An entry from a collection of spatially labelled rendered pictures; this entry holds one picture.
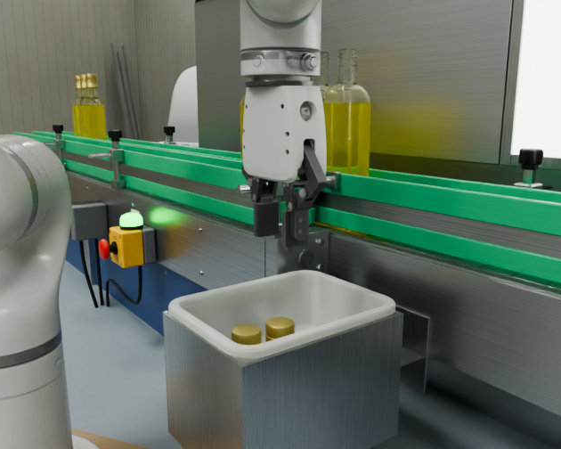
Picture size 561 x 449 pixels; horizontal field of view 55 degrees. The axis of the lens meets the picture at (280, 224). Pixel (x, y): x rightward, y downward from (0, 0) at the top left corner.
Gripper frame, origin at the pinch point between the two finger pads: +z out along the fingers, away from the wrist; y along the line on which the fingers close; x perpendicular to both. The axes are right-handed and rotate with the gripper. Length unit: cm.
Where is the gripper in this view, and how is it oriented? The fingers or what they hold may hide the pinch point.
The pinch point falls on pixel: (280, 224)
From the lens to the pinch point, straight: 60.5
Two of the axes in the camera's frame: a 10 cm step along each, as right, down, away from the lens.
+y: -5.8, -1.7, 8.0
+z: 0.0, 9.8, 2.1
